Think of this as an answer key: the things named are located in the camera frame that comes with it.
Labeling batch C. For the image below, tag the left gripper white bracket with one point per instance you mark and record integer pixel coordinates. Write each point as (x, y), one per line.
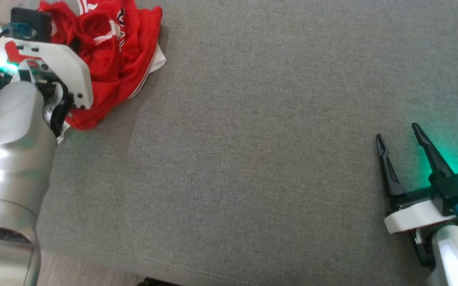
(66, 65)

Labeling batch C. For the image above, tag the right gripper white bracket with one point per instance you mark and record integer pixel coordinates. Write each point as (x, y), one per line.
(416, 216)

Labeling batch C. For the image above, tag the red basketball jersey white trim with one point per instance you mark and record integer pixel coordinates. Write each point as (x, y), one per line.
(105, 59)

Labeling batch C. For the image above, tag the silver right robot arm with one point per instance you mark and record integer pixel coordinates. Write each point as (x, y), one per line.
(457, 258)

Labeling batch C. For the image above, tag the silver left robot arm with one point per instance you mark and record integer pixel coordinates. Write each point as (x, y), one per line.
(10, 159)

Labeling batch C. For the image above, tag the grey fabric sofa seat cushion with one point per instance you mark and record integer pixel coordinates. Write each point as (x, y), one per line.
(253, 159)

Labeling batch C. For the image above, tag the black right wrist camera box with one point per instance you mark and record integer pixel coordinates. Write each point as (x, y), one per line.
(449, 190)

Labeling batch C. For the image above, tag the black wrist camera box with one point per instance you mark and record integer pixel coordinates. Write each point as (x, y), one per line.
(34, 20)
(449, 190)

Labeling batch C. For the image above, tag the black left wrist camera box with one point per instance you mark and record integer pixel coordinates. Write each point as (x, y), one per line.
(34, 20)

